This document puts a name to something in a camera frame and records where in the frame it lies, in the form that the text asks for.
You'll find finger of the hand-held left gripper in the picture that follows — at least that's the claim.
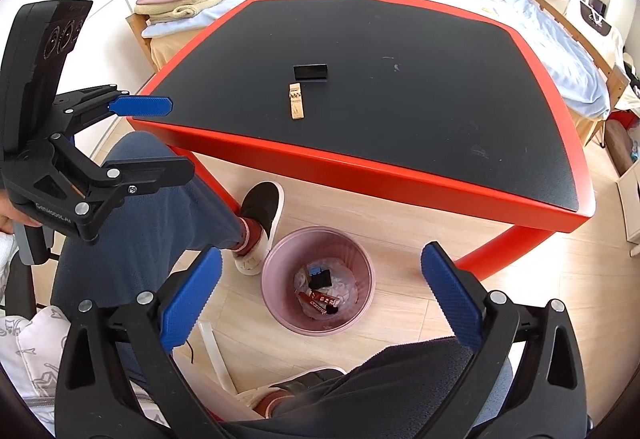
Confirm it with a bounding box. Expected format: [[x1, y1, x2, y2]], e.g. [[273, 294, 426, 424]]
[[52, 86, 174, 140], [50, 134, 196, 226]]

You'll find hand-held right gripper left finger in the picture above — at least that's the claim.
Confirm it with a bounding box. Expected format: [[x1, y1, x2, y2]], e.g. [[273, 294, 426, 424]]
[[55, 248, 223, 439]]

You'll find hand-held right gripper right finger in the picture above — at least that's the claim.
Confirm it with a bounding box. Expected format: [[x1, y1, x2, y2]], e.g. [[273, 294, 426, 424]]
[[421, 243, 588, 439]]

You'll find pink plastic waste bin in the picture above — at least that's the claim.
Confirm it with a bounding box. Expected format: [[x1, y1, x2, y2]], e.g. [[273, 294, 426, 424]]
[[261, 226, 376, 336]]

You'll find wooden clothespin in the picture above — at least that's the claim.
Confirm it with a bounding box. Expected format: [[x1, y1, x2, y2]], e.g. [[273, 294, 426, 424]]
[[287, 81, 306, 121]]

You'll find person's left hand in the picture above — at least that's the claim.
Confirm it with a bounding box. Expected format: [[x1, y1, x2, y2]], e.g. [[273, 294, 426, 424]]
[[0, 189, 28, 235]]

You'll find person's left leg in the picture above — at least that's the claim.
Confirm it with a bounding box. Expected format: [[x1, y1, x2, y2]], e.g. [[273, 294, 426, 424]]
[[50, 131, 251, 320]]

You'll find person's leg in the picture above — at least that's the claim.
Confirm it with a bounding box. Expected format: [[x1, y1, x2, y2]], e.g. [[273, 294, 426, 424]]
[[220, 336, 513, 439], [50, 131, 251, 320]]

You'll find white plastic tube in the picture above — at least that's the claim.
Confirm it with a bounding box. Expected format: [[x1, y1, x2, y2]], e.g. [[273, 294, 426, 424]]
[[199, 323, 238, 395]]

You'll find folded towels pink yellow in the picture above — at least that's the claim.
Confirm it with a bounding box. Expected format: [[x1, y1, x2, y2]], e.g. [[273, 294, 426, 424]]
[[134, 0, 231, 24]]

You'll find person's right leg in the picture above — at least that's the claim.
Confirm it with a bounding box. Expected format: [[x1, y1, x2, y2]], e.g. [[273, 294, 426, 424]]
[[220, 336, 513, 439]]

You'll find person's left shoe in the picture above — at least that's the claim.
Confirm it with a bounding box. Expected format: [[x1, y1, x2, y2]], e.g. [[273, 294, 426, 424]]
[[232, 181, 285, 276]]

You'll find person's shoe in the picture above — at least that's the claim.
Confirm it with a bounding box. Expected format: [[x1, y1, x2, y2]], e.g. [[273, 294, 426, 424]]
[[232, 181, 285, 276], [235, 366, 347, 420]]

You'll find person's right shoe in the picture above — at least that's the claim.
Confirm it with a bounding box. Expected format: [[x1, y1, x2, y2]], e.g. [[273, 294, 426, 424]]
[[235, 366, 347, 420]]

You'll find red table with black top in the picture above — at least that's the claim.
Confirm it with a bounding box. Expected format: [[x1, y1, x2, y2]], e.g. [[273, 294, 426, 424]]
[[126, 0, 597, 279]]

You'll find white printed cushion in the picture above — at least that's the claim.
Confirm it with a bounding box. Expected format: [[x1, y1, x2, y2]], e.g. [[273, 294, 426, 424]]
[[0, 306, 166, 439]]

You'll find brown floor mat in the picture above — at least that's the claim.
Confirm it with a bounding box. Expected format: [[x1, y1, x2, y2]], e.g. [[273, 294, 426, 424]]
[[602, 119, 636, 174]]

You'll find wooden bed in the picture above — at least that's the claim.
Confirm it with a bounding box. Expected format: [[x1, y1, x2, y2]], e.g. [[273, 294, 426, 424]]
[[125, 0, 631, 144]]

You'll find black bag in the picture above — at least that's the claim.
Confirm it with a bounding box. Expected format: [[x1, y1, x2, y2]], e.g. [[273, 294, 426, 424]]
[[622, 51, 640, 94]]

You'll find light blue printed bedsheet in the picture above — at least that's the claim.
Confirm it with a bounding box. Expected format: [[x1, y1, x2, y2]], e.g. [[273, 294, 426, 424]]
[[141, 0, 610, 117]]

